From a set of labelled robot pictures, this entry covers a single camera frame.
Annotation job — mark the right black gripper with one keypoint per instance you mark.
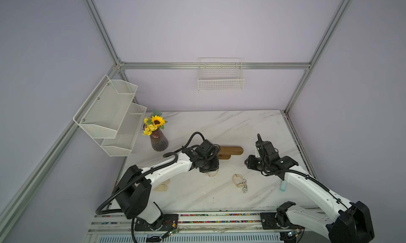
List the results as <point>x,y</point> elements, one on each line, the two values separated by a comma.
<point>251,162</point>

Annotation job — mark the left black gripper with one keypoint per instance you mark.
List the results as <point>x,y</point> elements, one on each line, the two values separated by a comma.
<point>214,166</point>

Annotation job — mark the wooden watch stand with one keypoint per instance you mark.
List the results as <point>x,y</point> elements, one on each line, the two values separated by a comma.
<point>226,152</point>

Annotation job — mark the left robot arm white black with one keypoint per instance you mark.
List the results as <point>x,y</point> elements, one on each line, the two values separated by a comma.
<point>131,195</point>

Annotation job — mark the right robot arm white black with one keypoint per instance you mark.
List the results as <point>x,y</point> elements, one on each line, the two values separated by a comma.
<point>343,221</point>

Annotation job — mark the light blue small object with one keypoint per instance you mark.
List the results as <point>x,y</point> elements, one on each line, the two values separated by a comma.
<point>283,186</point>

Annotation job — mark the dark ribbed vase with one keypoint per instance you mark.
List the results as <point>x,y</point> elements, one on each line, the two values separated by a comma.
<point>159,141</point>

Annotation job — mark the beige work glove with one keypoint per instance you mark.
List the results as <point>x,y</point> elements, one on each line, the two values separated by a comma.
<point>163,187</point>

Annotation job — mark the sunflower bouquet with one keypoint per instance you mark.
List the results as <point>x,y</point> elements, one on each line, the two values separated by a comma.
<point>153,123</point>

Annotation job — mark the lower white mesh shelf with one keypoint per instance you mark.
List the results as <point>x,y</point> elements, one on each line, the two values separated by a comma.
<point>123,143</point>

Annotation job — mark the white mesh shelf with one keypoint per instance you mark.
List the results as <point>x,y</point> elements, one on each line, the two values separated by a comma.
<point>123,143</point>
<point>103,113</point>

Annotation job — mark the upper white mesh shelf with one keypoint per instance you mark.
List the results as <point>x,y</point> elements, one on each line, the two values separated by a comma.
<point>103,113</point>

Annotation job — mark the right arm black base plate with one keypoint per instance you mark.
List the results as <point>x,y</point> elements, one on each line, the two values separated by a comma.
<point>275,221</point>

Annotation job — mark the aluminium rail frame front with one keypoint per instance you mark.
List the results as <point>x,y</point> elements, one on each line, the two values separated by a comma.
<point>195,227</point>

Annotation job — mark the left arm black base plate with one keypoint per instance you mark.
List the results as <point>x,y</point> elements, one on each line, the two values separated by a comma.
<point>164,223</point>

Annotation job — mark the white wire wall basket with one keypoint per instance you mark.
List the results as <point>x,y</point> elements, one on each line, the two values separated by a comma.
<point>220,74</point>

